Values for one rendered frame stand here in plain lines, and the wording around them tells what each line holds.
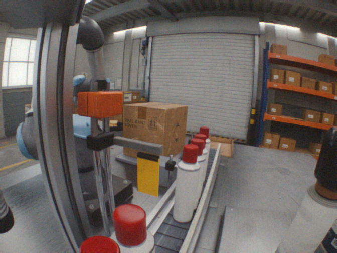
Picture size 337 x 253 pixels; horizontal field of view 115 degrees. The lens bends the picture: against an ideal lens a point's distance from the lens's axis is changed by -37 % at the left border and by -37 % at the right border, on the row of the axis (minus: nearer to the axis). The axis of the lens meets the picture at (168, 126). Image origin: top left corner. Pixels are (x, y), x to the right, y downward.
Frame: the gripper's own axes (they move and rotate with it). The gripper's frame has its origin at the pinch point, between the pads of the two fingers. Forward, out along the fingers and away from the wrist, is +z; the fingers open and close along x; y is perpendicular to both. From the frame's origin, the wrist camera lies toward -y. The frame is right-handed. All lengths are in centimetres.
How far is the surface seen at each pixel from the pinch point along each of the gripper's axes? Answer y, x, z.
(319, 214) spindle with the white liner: 13, -27, 77
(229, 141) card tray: 65, 63, 34
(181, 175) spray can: 7, -18, 50
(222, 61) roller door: 330, 195, -138
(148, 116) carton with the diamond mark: 21.0, 4.0, 12.2
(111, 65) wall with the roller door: 173, 224, -498
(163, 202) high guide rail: 0, -16, 51
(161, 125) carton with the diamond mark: 21.8, 5.7, 19.3
